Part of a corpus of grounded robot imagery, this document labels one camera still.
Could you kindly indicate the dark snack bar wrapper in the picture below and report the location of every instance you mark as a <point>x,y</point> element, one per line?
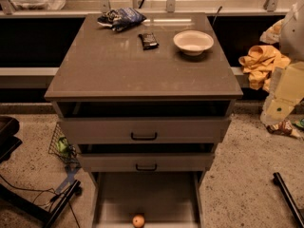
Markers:
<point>148,41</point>

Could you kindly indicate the black stand leg right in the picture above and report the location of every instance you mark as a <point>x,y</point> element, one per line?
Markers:
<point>297,213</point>

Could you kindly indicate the grey drawer cabinet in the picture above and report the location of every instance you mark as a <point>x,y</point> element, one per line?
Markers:
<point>108,74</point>

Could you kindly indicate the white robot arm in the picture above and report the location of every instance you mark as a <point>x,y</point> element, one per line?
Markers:
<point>291,37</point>

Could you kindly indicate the black chair base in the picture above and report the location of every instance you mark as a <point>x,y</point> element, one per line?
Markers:
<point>8,141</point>

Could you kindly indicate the top grey drawer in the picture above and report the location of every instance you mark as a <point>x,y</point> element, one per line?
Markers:
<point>144,130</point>

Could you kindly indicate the wire basket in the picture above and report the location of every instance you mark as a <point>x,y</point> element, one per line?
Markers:
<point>71,157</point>

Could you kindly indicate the bottom open grey drawer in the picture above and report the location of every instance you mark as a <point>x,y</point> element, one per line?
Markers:
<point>164,199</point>

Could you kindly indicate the middle grey drawer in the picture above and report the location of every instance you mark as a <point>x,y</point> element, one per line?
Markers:
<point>156,162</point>

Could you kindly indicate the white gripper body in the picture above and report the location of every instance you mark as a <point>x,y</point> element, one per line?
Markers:
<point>293,37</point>

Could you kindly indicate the black stand leg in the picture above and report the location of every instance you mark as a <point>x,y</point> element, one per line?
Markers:
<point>46,213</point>
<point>297,213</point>

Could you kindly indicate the orange fruit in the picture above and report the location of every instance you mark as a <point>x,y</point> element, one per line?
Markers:
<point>138,221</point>

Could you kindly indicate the green object in basket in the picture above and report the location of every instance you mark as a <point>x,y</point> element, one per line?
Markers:
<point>62,145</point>

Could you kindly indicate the black stand leg left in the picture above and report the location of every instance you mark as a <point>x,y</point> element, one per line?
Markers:
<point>46,213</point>

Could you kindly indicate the white bowl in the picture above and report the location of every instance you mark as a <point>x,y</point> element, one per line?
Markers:
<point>193,42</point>

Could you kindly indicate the brown snack bag on floor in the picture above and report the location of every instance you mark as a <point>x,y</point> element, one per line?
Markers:
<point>283,128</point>

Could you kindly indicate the green packet on floor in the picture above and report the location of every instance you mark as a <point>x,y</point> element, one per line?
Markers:
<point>299,123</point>

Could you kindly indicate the yellow cloth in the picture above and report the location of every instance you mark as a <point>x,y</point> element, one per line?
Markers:
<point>260,63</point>

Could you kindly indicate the blue chip bag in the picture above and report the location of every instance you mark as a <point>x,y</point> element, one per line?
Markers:
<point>121,19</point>

